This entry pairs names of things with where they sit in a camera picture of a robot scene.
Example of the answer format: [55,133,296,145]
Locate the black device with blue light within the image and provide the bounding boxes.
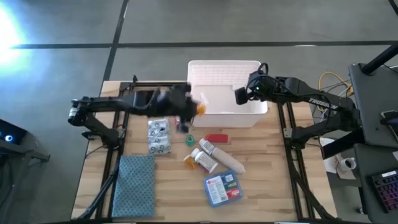
[0,118,51,164]

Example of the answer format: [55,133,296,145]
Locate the silver packet with cross print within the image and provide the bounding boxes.
[147,118,172,156]

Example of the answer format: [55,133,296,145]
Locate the blue first aid kit box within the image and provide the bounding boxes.
[203,170,244,208]

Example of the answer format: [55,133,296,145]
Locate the white paper sheet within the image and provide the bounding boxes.
[320,138,357,180]

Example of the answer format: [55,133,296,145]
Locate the dark grey side desk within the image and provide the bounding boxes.
[348,62,398,224]

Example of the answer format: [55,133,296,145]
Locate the white bottle with label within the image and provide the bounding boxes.
[195,151,219,174]

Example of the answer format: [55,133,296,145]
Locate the white perforated plastic basket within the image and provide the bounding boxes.
[187,60,269,129]

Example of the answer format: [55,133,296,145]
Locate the white mug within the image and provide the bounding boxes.
[338,157,357,172]

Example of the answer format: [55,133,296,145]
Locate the black backlit keyboard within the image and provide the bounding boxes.
[369,169,398,214]

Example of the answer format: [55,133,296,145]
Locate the yellow cable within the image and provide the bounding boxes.
[317,71,354,113]

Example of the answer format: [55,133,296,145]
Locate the black metal rig frame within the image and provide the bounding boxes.
[76,74,336,222]

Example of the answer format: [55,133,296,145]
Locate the black round pole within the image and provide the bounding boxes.
[360,42,398,75]

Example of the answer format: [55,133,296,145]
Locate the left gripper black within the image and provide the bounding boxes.
[155,83,198,124]

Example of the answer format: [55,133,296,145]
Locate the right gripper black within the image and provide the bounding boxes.
[235,70,279,106]

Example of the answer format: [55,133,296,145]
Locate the black phone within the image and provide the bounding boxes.
[379,109,398,129]

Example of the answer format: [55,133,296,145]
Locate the red oblong case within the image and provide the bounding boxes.
[205,133,229,144]

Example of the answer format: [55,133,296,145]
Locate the blue dotted cloth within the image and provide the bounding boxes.
[111,154,156,218]

